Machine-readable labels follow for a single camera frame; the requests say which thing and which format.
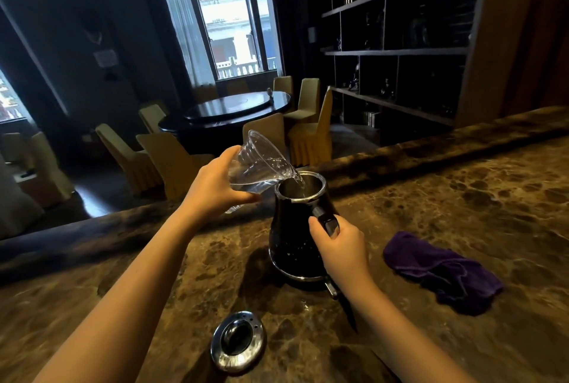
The person's right hand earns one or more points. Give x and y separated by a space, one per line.
346 258

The person's left hand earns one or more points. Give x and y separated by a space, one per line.
209 191

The person's right thumb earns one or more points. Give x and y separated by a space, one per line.
318 230

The person's left thumb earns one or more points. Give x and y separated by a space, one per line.
243 199

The black steel electric kettle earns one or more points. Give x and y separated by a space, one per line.
293 236

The clear plastic cup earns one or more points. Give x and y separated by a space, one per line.
262 160

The person's left forearm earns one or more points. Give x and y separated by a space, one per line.
129 298

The person's right forearm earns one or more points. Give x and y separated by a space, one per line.
404 342

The round dark dining table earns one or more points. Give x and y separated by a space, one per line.
231 123

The group of covered dining chairs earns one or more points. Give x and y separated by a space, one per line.
173 165

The dark glass turntable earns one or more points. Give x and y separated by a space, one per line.
226 107

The purple cloth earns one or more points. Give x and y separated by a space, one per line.
440 271

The round steel kettle lid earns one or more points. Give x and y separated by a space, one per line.
238 342

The dark small statuette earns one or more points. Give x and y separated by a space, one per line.
354 78

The tall black-framed window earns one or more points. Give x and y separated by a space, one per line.
231 14

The sheer white curtain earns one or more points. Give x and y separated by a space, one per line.
184 18

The dark wooden shelf unit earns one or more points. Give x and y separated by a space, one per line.
400 51

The small side window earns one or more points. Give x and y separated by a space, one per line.
9 102

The white wall plate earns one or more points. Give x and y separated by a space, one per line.
106 59

